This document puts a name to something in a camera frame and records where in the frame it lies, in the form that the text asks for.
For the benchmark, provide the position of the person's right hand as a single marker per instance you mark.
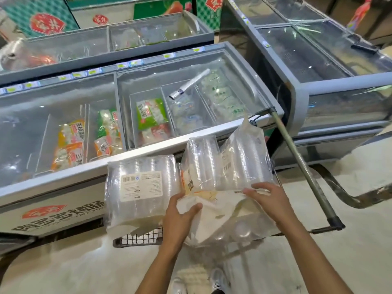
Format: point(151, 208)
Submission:
point(274, 203)

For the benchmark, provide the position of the person's left hand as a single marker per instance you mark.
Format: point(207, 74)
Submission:
point(177, 226)

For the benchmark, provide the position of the person's left thumb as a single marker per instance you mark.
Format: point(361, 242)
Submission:
point(194, 209)

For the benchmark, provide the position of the person's right thumb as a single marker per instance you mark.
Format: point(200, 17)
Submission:
point(251, 193)

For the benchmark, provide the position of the white translucent plastic bag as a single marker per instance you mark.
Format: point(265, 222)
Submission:
point(223, 217)

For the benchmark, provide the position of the person's right forearm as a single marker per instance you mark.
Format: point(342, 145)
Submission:
point(312, 257)

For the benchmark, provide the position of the person's left forearm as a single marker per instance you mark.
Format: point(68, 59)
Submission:
point(159, 272)

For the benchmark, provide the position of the tall clear cup pack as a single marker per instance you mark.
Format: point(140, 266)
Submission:
point(245, 159)

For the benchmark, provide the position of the clear cup pack orange label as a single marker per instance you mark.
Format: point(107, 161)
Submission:
point(200, 165)

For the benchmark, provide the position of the clear cup pack white label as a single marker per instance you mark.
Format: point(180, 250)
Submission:
point(137, 192)

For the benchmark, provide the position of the person's right shoe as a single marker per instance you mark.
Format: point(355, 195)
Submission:
point(220, 281)

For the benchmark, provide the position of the red frozen food packet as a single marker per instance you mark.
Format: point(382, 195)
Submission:
point(156, 134)

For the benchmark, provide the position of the clear frozen food packets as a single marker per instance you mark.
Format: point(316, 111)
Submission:
point(186, 113)

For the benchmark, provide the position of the white green frozen food packets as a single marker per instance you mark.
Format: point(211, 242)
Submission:
point(222, 94)

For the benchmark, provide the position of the green frozen food packet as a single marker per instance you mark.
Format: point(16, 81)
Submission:
point(151, 113)

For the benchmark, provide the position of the green orange frozen food packets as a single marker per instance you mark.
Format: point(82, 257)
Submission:
point(107, 131)

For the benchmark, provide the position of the roll of clear plastic bags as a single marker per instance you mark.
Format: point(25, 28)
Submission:
point(190, 84)

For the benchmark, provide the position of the grey curved glass freezer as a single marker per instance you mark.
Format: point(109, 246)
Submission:
point(321, 85)

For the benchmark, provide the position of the grey chest freezer red logo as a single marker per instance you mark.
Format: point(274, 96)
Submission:
point(61, 180)

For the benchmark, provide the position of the orange yellow frozen food packets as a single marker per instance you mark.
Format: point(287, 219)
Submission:
point(69, 143)

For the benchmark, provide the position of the row of yellow price labels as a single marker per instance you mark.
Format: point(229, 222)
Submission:
point(92, 71)

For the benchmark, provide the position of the teal cardboard box red logo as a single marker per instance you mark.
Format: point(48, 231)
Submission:
point(36, 15)
point(211, 10)

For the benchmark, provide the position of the green food poster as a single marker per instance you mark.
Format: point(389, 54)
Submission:
point(162, 7)

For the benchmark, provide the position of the brown cardboard boxes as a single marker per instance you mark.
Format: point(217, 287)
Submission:
point(361, 15)

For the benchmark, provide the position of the red colourful hanging packet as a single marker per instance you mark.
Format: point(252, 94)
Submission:
point(360, 13)

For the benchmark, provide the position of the crumpled clear plastic bag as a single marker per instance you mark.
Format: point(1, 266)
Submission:
point(13, 53)

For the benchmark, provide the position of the grey metal floor rail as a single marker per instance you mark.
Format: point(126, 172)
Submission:
point(349, 192)

